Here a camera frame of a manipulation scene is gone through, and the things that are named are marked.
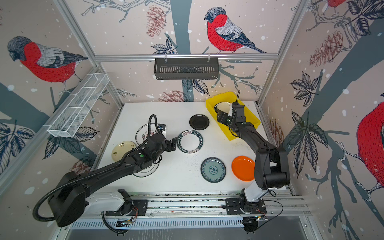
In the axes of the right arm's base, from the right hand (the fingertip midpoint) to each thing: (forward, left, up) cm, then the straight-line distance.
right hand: (221, 117), depth 91 cm
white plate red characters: (-4, +54, -13) cm, 56 cm away
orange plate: (-25, -13, -16) cm, 33 cm away
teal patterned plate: (-27, +5, -16) cm, 32 cm away
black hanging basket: (+35, +36, +13) cm, 52 cm away
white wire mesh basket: (-19, +77, +17) cm, 81 cm away
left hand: (-16, +30, +1) cm, 34 cm away
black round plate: (+7, +15, -14) cm, 22 cm away
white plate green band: (+22, -5, -12) cm, 25 cm away
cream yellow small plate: (-17, +65, -13) cm, 68 cm away
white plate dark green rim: (-10, +20, -13) cm, 26 cm away
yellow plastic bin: (+28, -10, -8) cm, 31 cm away
